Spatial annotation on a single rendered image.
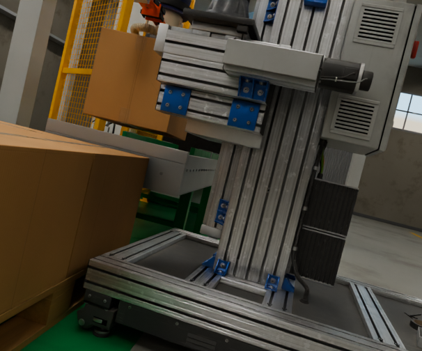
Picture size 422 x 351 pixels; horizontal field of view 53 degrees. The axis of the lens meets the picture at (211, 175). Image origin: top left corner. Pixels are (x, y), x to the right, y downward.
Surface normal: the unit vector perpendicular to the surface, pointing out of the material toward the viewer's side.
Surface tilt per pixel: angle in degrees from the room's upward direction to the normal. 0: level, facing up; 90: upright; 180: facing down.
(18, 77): 90
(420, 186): 90
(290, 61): 90
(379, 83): 90
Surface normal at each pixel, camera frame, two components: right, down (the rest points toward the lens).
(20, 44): -0.13, 0.01
